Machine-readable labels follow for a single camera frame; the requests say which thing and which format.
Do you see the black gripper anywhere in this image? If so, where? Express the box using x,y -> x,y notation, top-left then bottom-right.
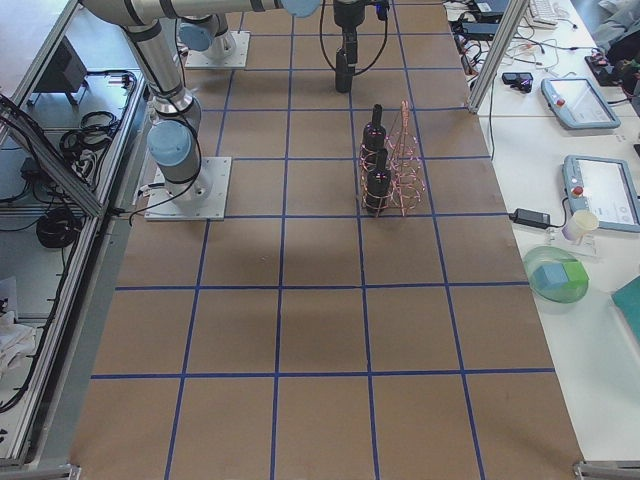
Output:
333,0 -> 366,68

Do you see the dark wine bottle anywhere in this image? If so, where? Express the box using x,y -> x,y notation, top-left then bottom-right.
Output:
334,48 -> 352,93

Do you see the far wine bottle in basket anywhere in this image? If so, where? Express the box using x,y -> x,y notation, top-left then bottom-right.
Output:
360,104 -> 386,165

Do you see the wine bottle in basket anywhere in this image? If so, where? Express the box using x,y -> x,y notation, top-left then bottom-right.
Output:
360,104 -> 386,165
365,148 -> 391,215

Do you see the near wine bottle in basket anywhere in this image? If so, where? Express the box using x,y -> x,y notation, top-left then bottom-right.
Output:
365,148 -> 391,215

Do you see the black controller device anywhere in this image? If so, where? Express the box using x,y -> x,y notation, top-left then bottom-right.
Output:
501,72 -> 533,94

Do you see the far teach pendant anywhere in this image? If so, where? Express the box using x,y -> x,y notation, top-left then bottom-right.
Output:
540,77 -> 621,130

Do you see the teach pendant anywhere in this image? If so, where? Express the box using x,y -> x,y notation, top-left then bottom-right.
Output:
540,77 -> 621,130
562,155 -> 639,233

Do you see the black power adapter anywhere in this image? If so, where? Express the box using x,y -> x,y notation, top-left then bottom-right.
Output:
509,208 -> 551,229

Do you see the near teach pendant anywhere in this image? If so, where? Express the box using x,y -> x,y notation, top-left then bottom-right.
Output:
562,155 -> 639,233

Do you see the white paper cup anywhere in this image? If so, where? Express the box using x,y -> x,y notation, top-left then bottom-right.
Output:
562,210 -> 599,242

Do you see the blue foam cube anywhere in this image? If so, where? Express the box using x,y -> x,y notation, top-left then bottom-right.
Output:
531,263 -> 566,291

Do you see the green glass bowl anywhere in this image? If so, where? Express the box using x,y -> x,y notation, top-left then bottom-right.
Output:
523,246 -> 589,304

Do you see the green foam cube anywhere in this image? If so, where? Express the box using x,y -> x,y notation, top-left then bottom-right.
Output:
561,260 -> 589,288

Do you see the teal book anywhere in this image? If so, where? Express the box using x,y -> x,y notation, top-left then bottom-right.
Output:
612,277 -> 640,341

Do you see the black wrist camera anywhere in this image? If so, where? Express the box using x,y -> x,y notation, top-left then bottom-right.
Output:
373,0 -> 390,22

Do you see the copper wire wine basket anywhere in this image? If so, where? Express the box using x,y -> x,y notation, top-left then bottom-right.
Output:
359,100 -> 426,217

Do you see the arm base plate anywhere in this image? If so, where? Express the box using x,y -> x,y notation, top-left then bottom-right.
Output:
144,157 -> 232,221
186,31 -> 250,70

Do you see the aluminium frame post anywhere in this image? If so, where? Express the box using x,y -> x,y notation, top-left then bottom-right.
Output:
467,0 -> 528,114

